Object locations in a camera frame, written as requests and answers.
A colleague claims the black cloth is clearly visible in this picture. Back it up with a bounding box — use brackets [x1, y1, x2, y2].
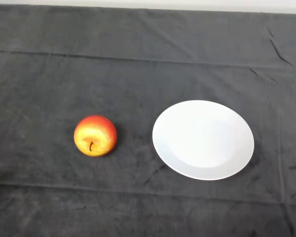
[0, 4, 296, 237]

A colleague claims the red yellow apple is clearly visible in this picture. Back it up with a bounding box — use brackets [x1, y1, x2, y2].
[73, 115, 117, 157]

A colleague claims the white round plate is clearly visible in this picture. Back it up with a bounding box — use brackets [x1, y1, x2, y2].
[152, 99, 255, 181]

